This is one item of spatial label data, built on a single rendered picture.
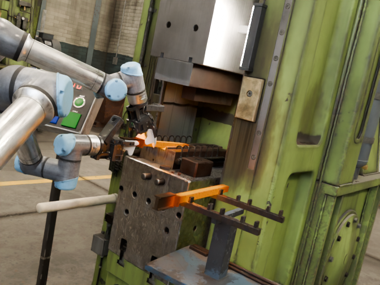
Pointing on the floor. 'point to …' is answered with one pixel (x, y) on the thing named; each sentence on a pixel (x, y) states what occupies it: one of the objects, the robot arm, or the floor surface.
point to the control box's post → (47, 236)
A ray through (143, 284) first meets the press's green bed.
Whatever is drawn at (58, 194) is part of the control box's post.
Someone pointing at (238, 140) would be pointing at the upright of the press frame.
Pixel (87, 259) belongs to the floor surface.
